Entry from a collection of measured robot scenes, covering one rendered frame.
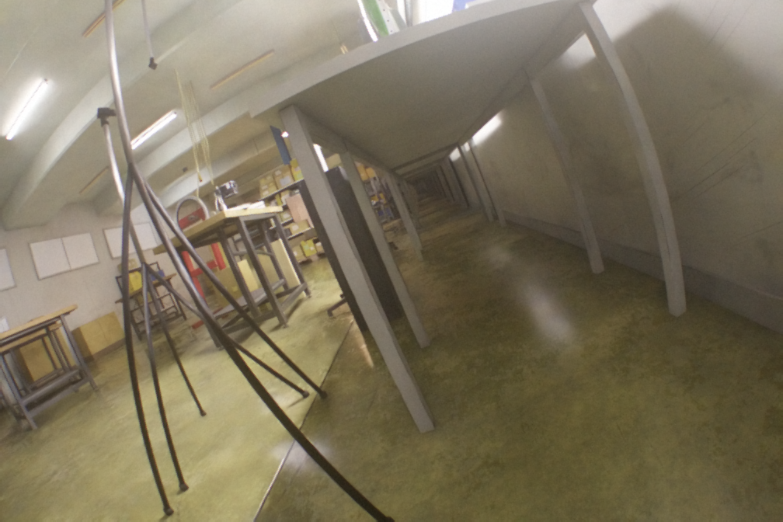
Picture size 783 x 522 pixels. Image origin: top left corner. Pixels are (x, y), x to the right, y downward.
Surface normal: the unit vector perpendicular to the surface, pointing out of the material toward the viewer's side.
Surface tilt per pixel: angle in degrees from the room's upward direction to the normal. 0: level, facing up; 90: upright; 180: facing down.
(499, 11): 90
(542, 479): 0
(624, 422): 0
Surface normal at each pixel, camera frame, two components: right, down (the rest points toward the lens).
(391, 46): -0.07, 0.11
